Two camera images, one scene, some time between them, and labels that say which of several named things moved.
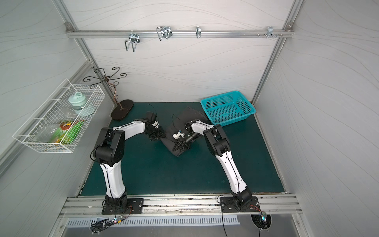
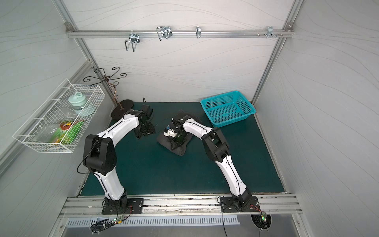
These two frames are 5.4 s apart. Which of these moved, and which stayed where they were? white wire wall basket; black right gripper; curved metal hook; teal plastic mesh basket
Moved: black right gripper
Stayed: white wire wall basket; teal plastic mesh basket; curved metal hook
